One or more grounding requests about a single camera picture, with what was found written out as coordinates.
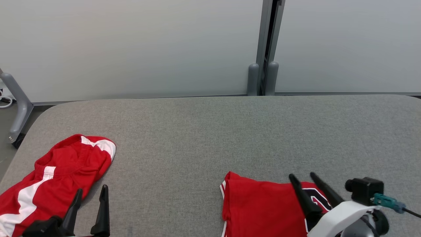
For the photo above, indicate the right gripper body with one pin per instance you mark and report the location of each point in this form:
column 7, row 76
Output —
column 338, row 215

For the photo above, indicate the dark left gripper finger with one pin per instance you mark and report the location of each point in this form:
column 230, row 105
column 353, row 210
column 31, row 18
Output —
column 103, row 217
column 71, row 214

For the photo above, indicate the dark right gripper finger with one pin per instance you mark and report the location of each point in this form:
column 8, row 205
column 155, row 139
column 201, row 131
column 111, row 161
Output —
column 327, row 192
column 307, row 202

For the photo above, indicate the red shorts with white stripe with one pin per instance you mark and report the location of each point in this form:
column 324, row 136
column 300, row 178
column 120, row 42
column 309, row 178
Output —
column 65, row 171

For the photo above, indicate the red white jersey shirt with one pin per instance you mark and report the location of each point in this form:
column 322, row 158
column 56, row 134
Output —
column 260, row 204

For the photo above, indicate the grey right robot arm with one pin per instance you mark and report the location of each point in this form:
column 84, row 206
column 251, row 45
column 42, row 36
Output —
column 361, row 228

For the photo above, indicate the grey metal stand leg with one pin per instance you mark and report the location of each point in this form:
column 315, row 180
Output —
column 19, row 105

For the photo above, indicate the grey rounded partition foot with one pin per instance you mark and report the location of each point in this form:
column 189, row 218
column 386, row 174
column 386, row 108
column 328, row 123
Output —
column 253, row 80
column 272, row 79

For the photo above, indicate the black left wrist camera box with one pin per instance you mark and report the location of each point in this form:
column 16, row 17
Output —
column 42, row 227

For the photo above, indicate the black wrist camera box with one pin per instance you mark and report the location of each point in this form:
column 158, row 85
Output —
column 42, row 227
column 365, row 191

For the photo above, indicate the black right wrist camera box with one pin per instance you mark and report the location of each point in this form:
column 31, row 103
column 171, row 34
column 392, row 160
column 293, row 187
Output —
column 365, row 191

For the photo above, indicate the white partition panel grey frame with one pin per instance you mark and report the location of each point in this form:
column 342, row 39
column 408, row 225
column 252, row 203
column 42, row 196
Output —
column 345, row 42
column 131, row 46

